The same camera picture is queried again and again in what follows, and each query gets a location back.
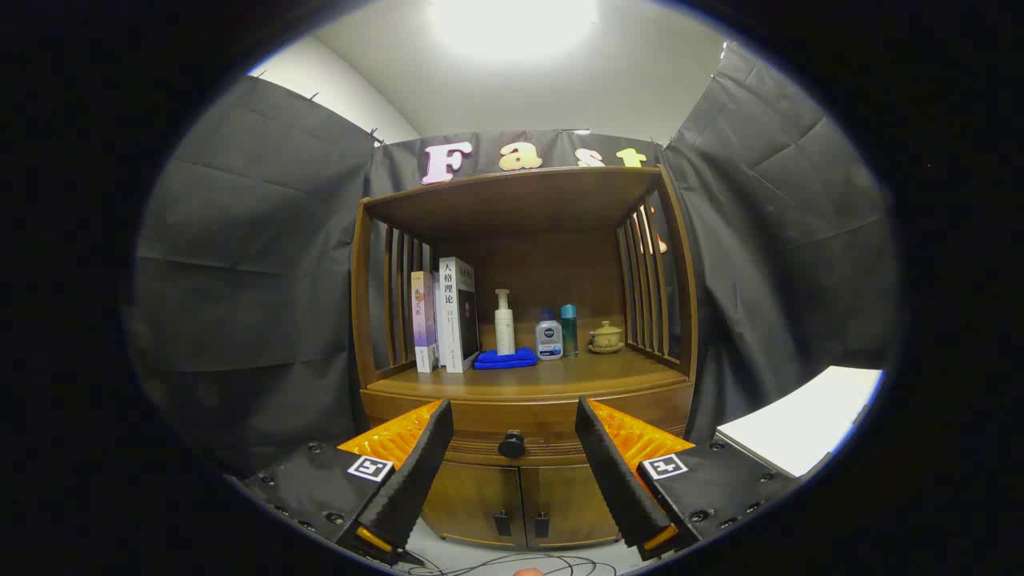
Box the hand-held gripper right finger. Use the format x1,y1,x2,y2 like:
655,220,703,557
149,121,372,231
575,396,801,561

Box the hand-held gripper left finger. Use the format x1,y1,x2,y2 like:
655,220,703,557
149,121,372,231
240,398,454,567

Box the wooden drawer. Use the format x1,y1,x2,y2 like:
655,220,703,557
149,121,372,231
360,382,695,469

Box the wooden cabinet door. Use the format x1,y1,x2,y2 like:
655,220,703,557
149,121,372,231
522,464,621,550
422,462,525,549

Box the wooden countertop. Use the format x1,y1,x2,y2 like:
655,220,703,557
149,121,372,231
368,348,689,401

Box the wooden cabinet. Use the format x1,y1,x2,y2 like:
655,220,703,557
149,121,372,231
350,166,699,550

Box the ceramic lidded teacup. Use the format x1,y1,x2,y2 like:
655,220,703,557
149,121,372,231
588,320,625,354

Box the blue folded cloth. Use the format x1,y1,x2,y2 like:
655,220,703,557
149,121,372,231
473,346,539,370

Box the white lotion bottle blue cap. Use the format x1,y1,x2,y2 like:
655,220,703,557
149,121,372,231
535,307,564,361

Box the purple book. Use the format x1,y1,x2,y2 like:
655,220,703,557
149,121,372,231
410,270,439,374

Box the white book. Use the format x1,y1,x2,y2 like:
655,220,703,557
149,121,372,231
437,256,481,374

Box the white pump bottle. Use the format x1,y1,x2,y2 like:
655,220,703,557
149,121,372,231
494,289,517,357

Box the white board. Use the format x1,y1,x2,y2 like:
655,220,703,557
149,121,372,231
714,366,885,478

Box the ceiling light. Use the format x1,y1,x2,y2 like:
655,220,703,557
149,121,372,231
428,0,601,61

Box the black floor cables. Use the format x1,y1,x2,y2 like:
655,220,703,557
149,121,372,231
396,550,621,576

